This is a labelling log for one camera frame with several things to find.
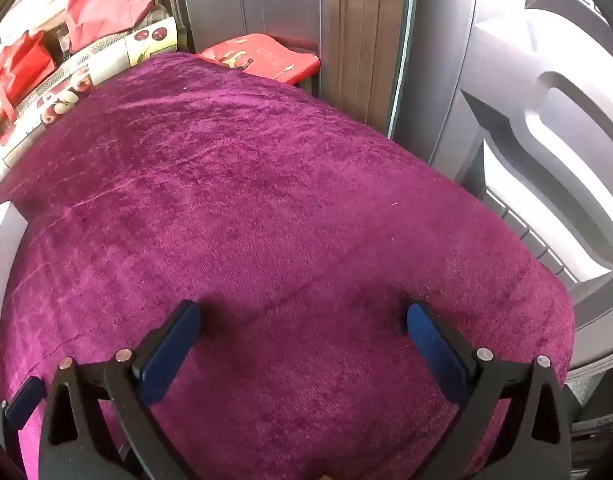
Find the grey panelled door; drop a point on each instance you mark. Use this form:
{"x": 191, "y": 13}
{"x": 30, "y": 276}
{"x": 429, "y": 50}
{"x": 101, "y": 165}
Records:
{"x": 226, "y": 5}
{"x": 536, "y": 35}

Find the red printed packet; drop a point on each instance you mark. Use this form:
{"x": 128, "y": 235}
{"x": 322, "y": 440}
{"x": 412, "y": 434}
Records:
{"x": 266, "y": 57}

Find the red plastic bag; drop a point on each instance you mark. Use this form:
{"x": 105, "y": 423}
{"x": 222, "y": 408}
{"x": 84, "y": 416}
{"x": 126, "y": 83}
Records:
{"x": 106, "y": 5}

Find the glossy red shopping bag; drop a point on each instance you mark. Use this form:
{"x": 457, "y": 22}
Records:
{"x": 16, "y": 70}

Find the magenta plush tablecloth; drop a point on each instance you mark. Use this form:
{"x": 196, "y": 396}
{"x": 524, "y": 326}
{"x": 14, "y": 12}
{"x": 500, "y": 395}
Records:
{"x": 286, "y": 185}

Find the brown wooden door frame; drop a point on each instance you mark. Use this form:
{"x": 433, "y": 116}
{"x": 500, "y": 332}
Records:
{"x": 366, "y": 35}

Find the white tray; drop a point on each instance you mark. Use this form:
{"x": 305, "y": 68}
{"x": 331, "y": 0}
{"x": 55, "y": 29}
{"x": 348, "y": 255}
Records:
{"x": 1, "y": 230}

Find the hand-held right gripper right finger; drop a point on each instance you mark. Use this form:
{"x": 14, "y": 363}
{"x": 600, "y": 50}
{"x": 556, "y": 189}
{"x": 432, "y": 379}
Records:
{"x": 436, "y": 350}

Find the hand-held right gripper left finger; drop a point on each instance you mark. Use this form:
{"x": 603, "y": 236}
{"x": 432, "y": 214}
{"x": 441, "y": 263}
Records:
{"x": 169, "y": 355}

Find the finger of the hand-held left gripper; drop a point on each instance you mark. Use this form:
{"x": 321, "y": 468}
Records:
{"x": 24, "y": 400}

